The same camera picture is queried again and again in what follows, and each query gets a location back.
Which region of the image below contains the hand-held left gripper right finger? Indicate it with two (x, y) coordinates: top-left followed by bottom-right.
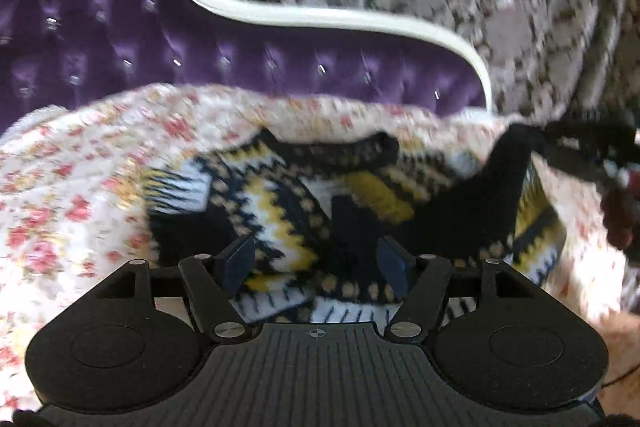
(376, 236), (540, 344)

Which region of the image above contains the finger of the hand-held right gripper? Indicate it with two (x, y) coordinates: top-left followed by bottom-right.
(546, 119), (640, 146)
(542, 144), (623, 184)

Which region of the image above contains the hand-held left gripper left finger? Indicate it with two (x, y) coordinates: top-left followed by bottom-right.
(92, 234), (257, 344)

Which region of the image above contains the yellow navy white patterned sweater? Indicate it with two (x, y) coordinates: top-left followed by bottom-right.
(142, 117), (569, 325)

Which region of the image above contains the person's right hand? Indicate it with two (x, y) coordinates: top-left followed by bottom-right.
(600, 186), (640, 254)

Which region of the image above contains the floral quilted blanket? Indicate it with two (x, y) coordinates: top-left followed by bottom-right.
(0, 82), (640, 413)

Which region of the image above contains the purple tufted velvet sofa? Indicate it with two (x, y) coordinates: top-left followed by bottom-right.
(0, 0), (501, 134)

